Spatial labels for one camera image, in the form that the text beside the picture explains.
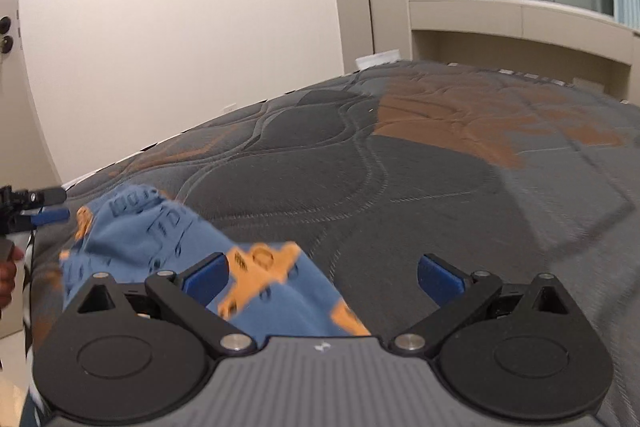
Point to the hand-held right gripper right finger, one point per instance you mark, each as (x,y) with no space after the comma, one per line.
(440,279)

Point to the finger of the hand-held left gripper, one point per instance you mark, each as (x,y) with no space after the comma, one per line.
(50,217)
(47,196)

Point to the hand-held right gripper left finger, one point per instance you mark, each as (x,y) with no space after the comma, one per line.
(206,278)

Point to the blue pants with orange print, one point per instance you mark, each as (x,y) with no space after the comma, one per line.
(135,232)

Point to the person's left hand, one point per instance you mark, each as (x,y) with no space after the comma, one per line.
(7,277)

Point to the beige door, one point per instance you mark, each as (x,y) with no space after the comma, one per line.
(22,117)

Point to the grey and orange quilted mattress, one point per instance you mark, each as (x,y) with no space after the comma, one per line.
(400,187)

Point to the black door lock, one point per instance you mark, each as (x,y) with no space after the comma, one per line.
(5,34)

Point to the white box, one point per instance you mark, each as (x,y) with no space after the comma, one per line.
(376,58)

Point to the beige window bench cabinet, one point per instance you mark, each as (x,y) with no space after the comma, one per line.
(525,24)

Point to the white wall outlet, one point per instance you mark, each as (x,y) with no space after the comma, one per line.
(230,107)

